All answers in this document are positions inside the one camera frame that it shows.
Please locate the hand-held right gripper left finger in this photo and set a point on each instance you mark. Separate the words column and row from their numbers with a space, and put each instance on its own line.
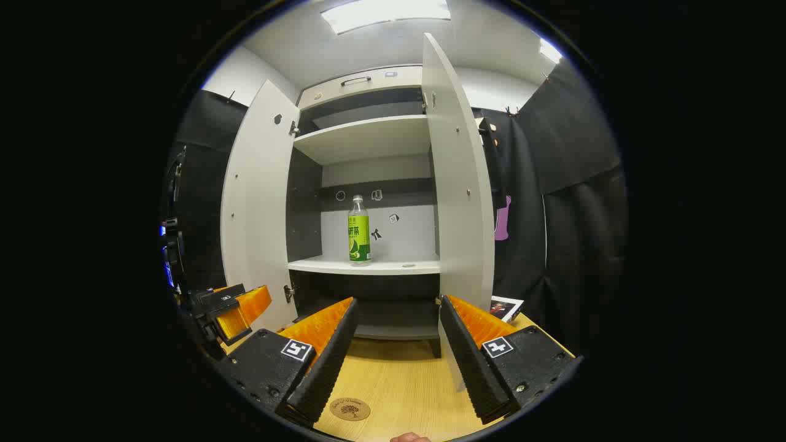
column 325, row 368

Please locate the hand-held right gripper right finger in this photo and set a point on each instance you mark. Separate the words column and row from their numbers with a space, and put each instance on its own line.
column 473, row 368

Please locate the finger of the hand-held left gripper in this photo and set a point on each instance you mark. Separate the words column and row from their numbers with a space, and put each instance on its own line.
column 233, row 325
column 255, row 304

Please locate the round wooden coaster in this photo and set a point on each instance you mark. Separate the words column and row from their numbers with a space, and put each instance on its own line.
column 350, row 409

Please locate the grey cabinet door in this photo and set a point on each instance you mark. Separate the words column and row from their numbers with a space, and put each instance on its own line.
column 258, row 202
column 460, row 184

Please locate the green label drink bottle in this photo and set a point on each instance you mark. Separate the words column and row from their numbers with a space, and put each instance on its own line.
column 359, row 239

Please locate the grey cabinet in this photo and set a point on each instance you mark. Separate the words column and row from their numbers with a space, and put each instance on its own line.
column 405, row 239

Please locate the grey cabinet shelf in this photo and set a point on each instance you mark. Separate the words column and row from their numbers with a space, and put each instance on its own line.
column 368, row 138
column 381, row 265

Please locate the white photo card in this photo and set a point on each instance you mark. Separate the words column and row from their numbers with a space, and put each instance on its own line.
column 506, row 308

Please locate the dark equipment stand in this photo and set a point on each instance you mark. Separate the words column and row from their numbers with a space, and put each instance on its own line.
column 175, row 245

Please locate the black backdrop cloth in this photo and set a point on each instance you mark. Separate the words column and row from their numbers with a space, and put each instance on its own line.
column 577, row 245

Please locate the small ceiling light panel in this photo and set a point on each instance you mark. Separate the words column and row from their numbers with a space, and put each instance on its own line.
column 551, row 51

